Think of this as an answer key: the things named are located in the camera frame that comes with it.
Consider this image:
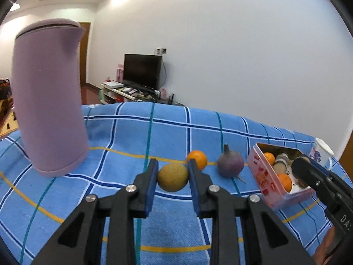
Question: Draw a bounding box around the wooden coffee table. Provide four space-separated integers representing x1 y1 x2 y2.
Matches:
0 98 19 140

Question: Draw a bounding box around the person's right hand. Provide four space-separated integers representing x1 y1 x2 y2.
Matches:
314 226 339 263

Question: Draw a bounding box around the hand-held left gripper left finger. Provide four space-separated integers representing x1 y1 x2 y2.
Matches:
30 159 159 265

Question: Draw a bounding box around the white floral cup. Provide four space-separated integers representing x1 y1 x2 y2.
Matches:
309 138 334 169

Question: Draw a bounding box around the large orange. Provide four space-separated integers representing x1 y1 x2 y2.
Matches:
276 173 293 193

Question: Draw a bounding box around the brown wooden door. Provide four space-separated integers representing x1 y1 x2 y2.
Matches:
78 22 91 88

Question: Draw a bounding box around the blue plaid blanket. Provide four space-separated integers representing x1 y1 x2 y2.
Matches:
0 102 349 265

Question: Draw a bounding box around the pink tin box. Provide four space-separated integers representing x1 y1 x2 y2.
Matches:
246 143 316 211

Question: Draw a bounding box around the brown longan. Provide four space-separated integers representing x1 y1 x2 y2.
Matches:
157 163 189 192

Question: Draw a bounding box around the purple kettle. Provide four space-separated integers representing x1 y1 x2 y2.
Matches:
11 19 90 178

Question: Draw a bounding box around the black television cable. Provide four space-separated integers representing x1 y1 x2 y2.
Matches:
160 55 167 90

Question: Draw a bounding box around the black television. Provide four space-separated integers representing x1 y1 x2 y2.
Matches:
123 54 162 90

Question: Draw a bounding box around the white television stand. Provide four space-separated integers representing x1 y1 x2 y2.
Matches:
99 83 185 107

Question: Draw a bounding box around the small orange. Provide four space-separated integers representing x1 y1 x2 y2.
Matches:
186 150 208 171

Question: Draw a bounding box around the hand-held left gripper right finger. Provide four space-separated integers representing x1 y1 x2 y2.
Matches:
188 159 316 265

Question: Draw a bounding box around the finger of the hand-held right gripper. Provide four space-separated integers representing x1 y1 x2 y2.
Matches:
291 157 340 208
310 158 353 200

